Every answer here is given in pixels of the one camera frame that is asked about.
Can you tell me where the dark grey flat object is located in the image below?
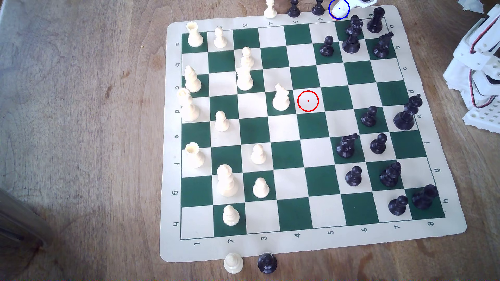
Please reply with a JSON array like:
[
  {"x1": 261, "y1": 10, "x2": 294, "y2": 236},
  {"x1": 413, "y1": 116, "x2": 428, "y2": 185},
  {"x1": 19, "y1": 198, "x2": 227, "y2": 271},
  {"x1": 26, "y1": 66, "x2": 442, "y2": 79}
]
[{"x1": 0, "y1": 188, "x2": 54, "y2": 250}]

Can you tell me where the white chess bishop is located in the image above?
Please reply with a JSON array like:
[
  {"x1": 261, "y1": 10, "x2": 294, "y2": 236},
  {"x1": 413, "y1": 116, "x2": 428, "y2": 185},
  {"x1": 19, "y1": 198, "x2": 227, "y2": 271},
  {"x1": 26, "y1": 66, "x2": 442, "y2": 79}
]
[{"x1": 184, "y1": 65, "x2": 202, "y2": 93}]

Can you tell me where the white chess queen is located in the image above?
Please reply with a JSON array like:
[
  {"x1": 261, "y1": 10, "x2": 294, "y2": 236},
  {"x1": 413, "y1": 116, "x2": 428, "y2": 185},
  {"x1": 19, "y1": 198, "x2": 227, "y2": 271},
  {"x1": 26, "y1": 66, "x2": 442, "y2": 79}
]
[{"x1": 177, "y1": 87, "x2": 201, "y2": 122}]

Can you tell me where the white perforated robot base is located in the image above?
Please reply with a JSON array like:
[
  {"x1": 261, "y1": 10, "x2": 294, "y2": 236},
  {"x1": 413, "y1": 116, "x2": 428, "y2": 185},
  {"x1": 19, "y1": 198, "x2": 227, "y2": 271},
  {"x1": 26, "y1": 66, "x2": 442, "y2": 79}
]
[{"x1": 463, "y1": 102, "x2": 500, "y2": 134}]

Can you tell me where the black chess knight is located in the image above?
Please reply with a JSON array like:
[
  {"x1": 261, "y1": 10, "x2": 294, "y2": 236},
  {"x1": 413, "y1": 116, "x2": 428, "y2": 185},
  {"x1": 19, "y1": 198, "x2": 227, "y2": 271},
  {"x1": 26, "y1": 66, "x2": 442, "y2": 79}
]
[
  {"x1": 372, "y1": 31, "x2": 394, "y2": 59},
  {"x1": 336, "y1": 133, "x2": 359, "y2": 158}
]

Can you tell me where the red and black servo cable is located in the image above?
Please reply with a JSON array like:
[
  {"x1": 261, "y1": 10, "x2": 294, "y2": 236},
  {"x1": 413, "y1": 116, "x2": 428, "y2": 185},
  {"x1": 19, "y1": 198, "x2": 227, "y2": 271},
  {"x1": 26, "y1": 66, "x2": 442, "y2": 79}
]
[{"x1": 470, "y1": 26, "x2": 500, "y2": 109}]

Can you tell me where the black chess king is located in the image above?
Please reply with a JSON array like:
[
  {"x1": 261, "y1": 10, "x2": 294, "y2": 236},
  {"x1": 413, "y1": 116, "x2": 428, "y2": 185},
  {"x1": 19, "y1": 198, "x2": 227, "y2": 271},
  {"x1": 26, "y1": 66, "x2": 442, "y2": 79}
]
[{"x1": 393, "y1": 94, "x2": 423, "y2": 131}]

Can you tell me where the black chess rook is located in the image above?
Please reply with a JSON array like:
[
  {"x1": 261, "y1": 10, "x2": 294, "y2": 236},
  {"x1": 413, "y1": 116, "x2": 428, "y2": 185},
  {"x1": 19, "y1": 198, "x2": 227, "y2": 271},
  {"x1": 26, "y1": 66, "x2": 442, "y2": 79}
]
[
  {"x1": 366, "y1": 7, "x2": 385, "y2": 34},
  {"x1": 412, "y1": 184, "x2": 439, "y2": 210}
]

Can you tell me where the green and white chess mat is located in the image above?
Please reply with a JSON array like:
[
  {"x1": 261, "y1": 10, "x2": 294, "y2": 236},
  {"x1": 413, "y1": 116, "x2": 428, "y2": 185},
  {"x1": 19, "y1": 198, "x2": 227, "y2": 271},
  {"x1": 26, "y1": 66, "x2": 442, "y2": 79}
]
[{"x1": 159, "y1": 4, "x2": 468, "y2": 263}]

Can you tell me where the white chess rook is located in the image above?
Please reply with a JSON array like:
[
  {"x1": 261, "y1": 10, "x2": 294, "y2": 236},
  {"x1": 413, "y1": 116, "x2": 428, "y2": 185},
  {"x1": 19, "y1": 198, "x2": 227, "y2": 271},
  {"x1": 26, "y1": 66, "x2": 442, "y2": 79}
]
[
  {"x1": 185, "y1": 142, "x2": 205, "y2": 168},
  {"x1": 186, "y1": 21, "x2": 204, "y2": 48}
]

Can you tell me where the white chess pawn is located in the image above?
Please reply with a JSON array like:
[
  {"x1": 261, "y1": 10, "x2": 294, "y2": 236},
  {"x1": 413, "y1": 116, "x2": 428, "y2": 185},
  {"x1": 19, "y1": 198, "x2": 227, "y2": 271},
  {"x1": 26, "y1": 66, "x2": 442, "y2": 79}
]
[
  {"x1": 240, "y1": 46, "x2": 254, "y2": 68},
  {"x1": 222, "y1": 205, "x2": 240, "y2": 226},
  {"x1": 263, "y1": 0, "x2": 278, "y2": 19},
  {"x1": 252, "y1": 177, "x2": 270, "y2": 199},
  {"x1": 331, "y1": 0, "x2": 350, "y2": 19},
  {"x1": 213, "y1": 26, "x2": 228, "y2": 49},
  {"x1": 214, "y1": 111, "x2": 230, "y2": 132},
  {"x1": 250, "y1": 144, "x2": 267, "y2": 165},
  {"x1": 224, "y1": 252, "x2": 244, "y2": 274}
]

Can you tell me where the white chess knight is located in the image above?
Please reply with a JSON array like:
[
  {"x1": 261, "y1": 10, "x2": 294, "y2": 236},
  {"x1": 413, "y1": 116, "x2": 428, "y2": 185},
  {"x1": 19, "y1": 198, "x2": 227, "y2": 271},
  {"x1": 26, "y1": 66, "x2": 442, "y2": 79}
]
[
  {"x1": 236, "y1": 64, "x2": 254, "y2": 91},
  {"x1": 272, "y1": 83, "x2": 291, "y2": 111}
]

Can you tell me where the white chess king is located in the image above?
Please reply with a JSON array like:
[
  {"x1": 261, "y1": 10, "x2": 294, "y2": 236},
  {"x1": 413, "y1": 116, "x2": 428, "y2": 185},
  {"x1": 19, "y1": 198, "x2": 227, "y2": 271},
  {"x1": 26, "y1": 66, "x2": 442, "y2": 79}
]
[{"x1": 216, "y1": 164, "x2": 239, "y2": 197}]

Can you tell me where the white crumpled paper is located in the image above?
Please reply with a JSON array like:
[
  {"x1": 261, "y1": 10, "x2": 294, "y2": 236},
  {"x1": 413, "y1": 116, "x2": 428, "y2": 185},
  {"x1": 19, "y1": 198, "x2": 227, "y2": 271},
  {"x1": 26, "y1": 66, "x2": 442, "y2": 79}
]
[{"x1": 457, "y1": 0, "x2": 486, "y2": 15}]

